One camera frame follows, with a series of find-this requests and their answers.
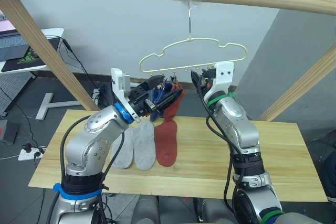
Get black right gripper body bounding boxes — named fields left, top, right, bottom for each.
left=201, top=67, right=217, bottom=90

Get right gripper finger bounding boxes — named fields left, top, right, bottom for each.
left=191, top=70, right=203, bottom=94

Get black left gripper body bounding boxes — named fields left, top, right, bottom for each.
left=129, top=81, right=160, bottom=118

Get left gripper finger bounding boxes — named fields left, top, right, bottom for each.
left=146, top=75, right=165, bottom=90
left=156, top=89, right=184, bottom=111

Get blue sock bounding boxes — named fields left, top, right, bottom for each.
left=150, top=82, right=174, bottom=122

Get pale yellow clip hanger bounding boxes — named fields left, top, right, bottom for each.
left=139, top=37, right=248, bottom=74

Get metal hanger hook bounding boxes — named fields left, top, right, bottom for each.
left=187, top=0, right=194, bottom=40

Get red sock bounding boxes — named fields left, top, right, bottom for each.
left=163, top=82, right=186, bottom=127
left=154, top=119, right=180, bottom=167

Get grey sock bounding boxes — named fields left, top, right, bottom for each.
left=112, top=126, right=135, bottom=170
left=132, top=121, right=156, bottom=171

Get white desk foot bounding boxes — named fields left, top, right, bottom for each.
left=35, top=92, right=82, bottom=121

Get white desk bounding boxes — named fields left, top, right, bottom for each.
left=0, top=27, right=65, bottom=78

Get dark grey rounded shape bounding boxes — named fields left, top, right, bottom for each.
left=130, top=194, right=161, bottom=224

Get black mouse pad green logo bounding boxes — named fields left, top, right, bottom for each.
left=1, top=37, right=63, bottom=73

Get white power strip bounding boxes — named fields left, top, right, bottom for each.
left=17, top=146, right=47, bottom=162

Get white pegboard panel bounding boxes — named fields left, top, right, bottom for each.
left=0, top=71, right=36, bottom=116

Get black box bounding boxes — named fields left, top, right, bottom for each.
left=0, top=118, right=20, bottom=145

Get grey laptop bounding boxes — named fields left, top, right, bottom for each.
left=0, top=9, right=30, bottom=62

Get person's dark blue trouser leg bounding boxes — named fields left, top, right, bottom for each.
left=322, top=150, right=336, bottom=204

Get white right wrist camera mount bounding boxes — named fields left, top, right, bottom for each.
left=206, top=61, right=235, bottom=97

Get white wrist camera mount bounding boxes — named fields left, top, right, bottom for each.
left=206, top=61, right=235, bottom=97
left=111, top=67, right=142, bottom=124

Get green cable tie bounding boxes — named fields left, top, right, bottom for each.
left=206, top=92, right=237, bottom=108

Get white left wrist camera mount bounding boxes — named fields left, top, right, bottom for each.
left=111, top=67, right=142, bottom=124

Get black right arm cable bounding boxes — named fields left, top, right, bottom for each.
left=198, top=85, right=246, bottom=224

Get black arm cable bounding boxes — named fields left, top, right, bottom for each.
left=198, top=85, right=246, bottom=224
left=46, top=115, right=126, bottom=224

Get black desk cable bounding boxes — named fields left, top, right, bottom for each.
left=44, top=35, right=106, bottom=111

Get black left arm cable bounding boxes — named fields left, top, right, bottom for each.
left=46, top=115, right=126, bottom=224

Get wooden slanted frame post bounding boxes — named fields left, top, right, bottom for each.
left=0, top=0, right=100, bottom=112
left=258, top=44, right=336, bottom=122

